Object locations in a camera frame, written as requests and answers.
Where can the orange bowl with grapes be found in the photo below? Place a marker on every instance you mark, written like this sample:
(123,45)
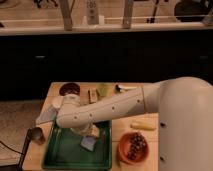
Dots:
(133,148)

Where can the wooden shelf post right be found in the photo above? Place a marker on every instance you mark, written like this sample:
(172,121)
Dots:
(127,15)

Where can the green cup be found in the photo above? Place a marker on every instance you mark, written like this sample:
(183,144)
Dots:
(102,90)

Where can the grey cloth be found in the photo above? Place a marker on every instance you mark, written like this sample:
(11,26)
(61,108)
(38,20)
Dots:
(47,115)

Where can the green plastic tray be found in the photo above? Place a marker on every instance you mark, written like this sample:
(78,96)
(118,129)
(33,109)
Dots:
(64,152)

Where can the white plate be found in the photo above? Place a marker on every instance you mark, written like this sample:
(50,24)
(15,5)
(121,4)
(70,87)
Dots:
(57,102)

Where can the brown wooden block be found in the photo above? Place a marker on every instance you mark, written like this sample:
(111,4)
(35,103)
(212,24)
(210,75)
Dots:
(92,96)

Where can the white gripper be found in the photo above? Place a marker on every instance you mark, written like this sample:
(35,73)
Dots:
(87,130)

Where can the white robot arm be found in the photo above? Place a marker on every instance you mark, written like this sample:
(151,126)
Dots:
(185,109)

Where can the dark red bowl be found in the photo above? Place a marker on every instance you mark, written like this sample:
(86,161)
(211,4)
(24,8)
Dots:
(69,88)

